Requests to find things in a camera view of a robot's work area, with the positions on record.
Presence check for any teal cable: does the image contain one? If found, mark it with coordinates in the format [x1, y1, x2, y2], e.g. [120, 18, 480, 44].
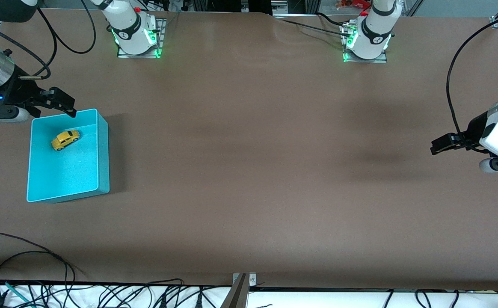
[0, 279, 33, 308]

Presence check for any black looping right arm cable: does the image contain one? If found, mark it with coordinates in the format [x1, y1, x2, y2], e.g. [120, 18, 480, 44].
[37, 0, 97, 55]

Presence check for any yellow beetle toy car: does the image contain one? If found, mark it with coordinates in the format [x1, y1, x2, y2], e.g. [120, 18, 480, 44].
[51, 129, 81, 151]

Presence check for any teal plastic storage bin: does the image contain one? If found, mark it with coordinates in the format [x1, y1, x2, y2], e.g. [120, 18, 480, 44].
[27, 109, 110, 203]

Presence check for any black braided cable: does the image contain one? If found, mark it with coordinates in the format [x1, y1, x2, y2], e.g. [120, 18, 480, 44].
[273, 14, 354, 39]

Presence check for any metal corner bracket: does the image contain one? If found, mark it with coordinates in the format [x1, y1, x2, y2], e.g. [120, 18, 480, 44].
[233, 272, 257, 286]

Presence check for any grey metal frame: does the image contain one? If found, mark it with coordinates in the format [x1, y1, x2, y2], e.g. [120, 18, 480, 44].
[273, 0, 305, 17]

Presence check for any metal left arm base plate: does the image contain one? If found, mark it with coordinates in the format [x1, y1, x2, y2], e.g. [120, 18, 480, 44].
[341, 24, 388, 64]

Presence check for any red snack package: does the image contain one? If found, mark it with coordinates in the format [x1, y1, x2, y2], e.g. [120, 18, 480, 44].
[335, 0, 371, 10]

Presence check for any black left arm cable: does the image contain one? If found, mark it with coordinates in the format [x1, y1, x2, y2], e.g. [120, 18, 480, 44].
[446, 14, 498, 154]

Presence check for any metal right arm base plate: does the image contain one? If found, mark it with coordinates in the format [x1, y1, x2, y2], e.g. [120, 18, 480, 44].
[117, 18, 165, 58]

